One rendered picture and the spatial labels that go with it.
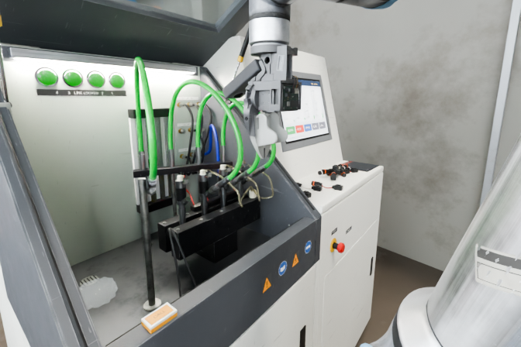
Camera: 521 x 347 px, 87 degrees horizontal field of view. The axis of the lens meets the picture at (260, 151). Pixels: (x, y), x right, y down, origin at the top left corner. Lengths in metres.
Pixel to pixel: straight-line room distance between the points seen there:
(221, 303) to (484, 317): 0.50
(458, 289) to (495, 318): 0.02
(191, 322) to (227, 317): 0.10
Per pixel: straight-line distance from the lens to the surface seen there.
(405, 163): 2.54
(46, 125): 0.94
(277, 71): 0.51
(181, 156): 1.12
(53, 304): 0.55
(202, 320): 0.63
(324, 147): 1.44
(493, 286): 0.22
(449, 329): 0.25
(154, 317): 0.57
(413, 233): 2.68
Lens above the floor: 1.33
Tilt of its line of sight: 11 degrees down
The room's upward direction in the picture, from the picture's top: straight up
